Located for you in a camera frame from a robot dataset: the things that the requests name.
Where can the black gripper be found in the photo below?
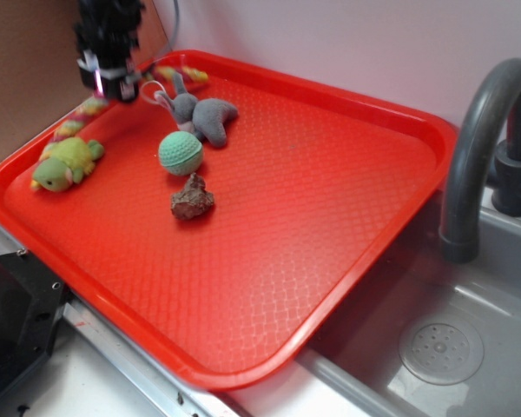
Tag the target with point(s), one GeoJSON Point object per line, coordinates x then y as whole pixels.
{"type": "Point", "coordinates": [106, 36]}

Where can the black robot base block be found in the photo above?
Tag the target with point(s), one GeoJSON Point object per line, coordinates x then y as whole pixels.
{"type": "Point", "coordinates": [32, 298]}

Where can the brown cardboard panel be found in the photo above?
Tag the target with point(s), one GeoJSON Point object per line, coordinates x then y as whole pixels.
{"type": "Point", "coordinates": [39, 76]}

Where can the green plush turtle toy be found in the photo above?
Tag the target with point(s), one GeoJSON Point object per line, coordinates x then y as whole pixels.
{"type": "Point", "coordinates": [65, 163]}

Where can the teal rubber ball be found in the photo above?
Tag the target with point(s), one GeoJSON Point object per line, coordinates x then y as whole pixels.
{"type": "Point", "coordinates": [180, 153]}

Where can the gray plush bunny toy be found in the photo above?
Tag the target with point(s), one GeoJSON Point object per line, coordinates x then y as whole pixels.
{"type": "Point", "coordinates": [205, 118]}

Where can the brown rock-like lump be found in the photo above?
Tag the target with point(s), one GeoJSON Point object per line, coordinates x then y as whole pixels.
{"type": "Point", "coordinates": [192, 200]}

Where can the red plastic tray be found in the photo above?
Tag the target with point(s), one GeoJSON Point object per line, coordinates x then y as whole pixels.
{"type": "Point", "coordinates": [312, 186]}

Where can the gray toy sink basin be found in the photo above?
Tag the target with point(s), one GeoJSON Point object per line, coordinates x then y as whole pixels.
{"type": "Point", "coordinates": [356, 350]}

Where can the gray curved faucet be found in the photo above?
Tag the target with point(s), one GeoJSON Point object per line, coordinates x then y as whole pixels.
{"type": "Point", "coordinates": [487, 154]}

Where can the round sink drain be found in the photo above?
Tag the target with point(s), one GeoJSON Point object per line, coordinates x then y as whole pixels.
{"type": "Point", "coordinates": [441, 353]}

